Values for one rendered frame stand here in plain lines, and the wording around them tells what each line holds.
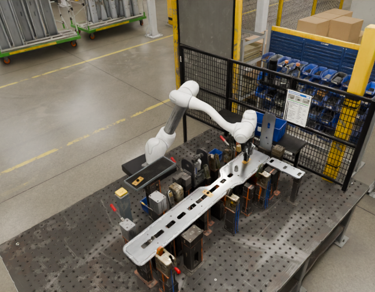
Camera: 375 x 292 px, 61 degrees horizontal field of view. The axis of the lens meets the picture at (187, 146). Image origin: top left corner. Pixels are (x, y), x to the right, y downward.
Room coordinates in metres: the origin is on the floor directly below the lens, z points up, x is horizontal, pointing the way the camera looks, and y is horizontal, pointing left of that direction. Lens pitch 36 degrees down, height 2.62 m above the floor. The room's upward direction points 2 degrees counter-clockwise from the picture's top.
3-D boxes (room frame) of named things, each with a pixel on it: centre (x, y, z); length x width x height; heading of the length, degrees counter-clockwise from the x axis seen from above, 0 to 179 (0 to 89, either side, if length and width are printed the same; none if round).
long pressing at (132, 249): (1.62, -0.12, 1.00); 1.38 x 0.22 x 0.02; 135
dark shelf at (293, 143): (2.42, -0.62, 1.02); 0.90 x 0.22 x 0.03; 45
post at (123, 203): (1.53, 0.45, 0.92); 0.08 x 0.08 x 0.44; 45
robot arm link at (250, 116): (1.97, -0.46, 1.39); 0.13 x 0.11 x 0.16; 155
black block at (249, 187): (1.72, -0.45, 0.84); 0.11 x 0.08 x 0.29; 45
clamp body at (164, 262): (1.09, 0.15, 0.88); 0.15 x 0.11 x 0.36; 45
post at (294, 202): (1.82, -0.84, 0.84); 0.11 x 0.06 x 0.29; 45
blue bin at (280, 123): (2.35, -0.70, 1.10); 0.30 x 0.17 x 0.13; 53
